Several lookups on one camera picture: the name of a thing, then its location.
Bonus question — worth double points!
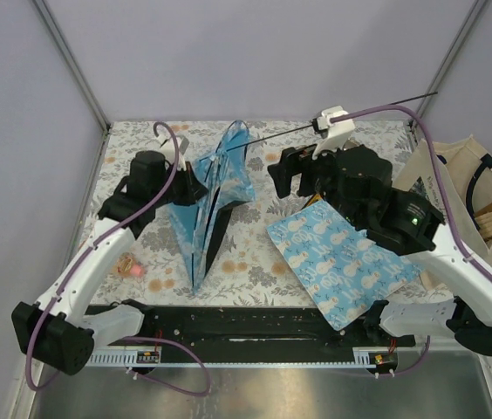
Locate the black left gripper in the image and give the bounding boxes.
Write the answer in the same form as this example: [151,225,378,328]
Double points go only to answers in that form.
[151,161,208,208]

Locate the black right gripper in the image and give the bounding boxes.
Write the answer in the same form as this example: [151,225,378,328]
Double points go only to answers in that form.
[266,133,365,226]

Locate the blue snowman pet tent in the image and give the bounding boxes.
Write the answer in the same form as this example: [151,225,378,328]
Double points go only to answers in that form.
[168,120,255,292]

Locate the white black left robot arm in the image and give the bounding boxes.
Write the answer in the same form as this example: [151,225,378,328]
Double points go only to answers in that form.
[11,151,207,375]

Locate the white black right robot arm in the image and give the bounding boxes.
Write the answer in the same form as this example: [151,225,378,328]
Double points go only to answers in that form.
[268,146,492,356]

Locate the pink pet toy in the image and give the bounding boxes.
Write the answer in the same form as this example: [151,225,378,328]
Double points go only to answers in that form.
[113,258,145,278]

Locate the blue snowman tent mat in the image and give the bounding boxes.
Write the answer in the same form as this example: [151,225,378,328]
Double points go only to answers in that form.
[267,201,422,331]

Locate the floral white tablecloth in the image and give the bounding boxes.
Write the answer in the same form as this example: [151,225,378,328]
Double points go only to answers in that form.
[81,120,412,306]

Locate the beige canvas tote bag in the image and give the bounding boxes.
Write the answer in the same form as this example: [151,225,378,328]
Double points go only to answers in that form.
[398,134,492,280]

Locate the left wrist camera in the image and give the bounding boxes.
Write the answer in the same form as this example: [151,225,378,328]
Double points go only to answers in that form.
[158,136,189,171]

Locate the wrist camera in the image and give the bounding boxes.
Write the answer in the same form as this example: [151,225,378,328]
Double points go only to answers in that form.
[158,136,189,171]
[311,106,355,160]

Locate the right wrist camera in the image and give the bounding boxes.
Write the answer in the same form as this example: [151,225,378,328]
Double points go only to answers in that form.
[311,106,355,160]

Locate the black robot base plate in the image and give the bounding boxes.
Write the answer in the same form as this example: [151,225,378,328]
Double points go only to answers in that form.
[114,306,415,370]

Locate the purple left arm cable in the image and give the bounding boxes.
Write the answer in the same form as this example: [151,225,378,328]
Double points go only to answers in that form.
[25,121,212,397]

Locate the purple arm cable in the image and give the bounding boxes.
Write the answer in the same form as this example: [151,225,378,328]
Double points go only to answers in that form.
[328,103,492,381]
[25,121,212,397]

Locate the white slotted cable duct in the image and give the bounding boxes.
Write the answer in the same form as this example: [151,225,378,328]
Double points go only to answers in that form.
[86,346,376,369]

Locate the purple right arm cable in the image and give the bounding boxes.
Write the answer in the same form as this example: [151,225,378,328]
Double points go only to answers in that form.
[328,103,492,381]

